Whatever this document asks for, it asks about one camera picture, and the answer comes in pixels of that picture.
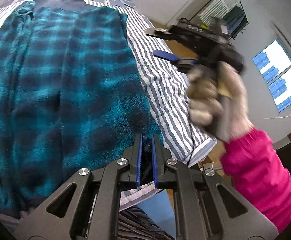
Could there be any teal plaid fleece garment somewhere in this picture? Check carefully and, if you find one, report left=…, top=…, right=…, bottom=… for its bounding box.
left=0, top=1, right=160, bottom=218

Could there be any pink sleeve right forearm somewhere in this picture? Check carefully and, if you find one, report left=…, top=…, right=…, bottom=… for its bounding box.
left=220, top=128, right=291, bottom=232

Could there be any black clothes rack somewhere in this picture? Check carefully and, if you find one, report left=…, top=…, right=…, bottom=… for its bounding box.
left=188, top=0, right=249, bottom=39

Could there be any right hand beige glove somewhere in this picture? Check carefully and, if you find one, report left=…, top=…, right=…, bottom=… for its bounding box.
left=187, top=61, right=254, bottom=139

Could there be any grey white striped bed quilt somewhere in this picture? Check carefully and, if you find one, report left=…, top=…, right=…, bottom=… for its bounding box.
left=0, top=0, right=218, bottom=212

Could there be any window with city view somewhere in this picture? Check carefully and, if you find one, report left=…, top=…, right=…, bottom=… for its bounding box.
left=252, top=38, right=291, bottom=113

